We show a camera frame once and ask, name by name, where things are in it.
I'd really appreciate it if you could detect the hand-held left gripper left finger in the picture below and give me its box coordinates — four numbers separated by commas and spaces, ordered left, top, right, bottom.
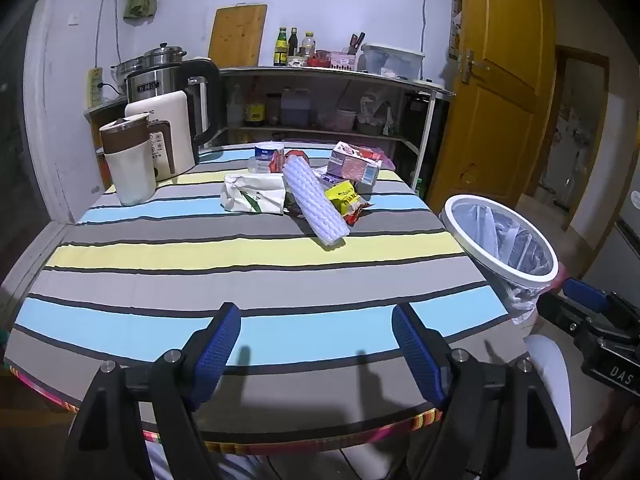
65, 302, 243, 480

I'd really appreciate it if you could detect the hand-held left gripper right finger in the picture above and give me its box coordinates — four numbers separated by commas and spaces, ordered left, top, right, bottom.
391, 304, 581, 480

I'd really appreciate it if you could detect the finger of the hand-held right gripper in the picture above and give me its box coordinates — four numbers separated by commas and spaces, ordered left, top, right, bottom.
537, 292, 594, 344
564, 278, 626, 322

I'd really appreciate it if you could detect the white trash can with liner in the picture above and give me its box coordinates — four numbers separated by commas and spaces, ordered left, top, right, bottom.
439, 194, 560, 326

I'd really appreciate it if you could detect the white paper packet green print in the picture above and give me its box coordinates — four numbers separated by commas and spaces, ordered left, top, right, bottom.
221, 172, 287, 215

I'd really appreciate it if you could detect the yellow red snack packet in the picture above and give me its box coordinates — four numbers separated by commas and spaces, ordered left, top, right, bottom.
324, 180, 375, 226

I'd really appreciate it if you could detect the white foam net sleeve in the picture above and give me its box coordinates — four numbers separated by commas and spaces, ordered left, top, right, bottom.
282, 156, 350, 251

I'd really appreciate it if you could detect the pink carton box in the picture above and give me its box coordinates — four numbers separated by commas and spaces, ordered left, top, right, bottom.
327, 141, 383, 192

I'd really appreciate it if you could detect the clear plastic bottle blue label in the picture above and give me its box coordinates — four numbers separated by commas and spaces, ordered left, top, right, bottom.
248, 143, 286, 175

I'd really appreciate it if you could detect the person's right forearm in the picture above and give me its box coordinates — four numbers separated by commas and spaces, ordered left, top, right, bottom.
587, 387, 640, 461

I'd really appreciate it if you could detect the striped tablecloth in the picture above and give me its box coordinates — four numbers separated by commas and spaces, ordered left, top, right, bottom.
0, 142, 531, 456

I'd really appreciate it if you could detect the yellow wooden door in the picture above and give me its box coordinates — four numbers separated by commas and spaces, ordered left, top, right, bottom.
427, 0, 558, 201

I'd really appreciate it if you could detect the white jug with brown band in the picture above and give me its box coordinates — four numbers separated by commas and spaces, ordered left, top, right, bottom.
99, 112, 157, 207

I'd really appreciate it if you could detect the white kitchen appliance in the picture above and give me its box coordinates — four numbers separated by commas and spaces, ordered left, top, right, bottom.
125, 90, 197, 182

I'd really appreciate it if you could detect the soy sauce bottle yellow label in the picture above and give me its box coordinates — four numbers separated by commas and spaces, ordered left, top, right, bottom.
244, 85, 265, 127

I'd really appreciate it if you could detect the bundle of plastic bags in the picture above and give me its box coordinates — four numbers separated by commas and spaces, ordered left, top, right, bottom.
357, 92, 393, 133

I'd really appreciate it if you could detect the blue oil jug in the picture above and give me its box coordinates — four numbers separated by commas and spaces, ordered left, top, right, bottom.
280, 87, 312, 127

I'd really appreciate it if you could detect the clear storage container with lid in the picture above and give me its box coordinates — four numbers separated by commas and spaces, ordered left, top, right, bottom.
361, 43, 426, 78

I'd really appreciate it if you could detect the power strip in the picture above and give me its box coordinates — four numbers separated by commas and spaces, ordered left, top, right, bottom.
87, 66, 103, 108

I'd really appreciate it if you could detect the grey shelf unit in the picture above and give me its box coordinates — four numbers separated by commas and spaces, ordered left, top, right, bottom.
220, 65, 456, 191

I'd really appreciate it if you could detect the pink knife holder box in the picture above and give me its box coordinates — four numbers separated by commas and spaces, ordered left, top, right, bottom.
330, 32, 367, 71

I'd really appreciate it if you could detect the wooden cutting board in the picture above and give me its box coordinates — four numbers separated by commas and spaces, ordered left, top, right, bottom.
208, 4, 268, 67

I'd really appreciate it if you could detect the metal door handle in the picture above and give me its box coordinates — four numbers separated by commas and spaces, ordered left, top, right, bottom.
460, 50, 491, 85

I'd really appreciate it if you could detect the steel electric kettle black handle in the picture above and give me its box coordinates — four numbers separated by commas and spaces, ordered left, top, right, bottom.
125, 58, 222, 148

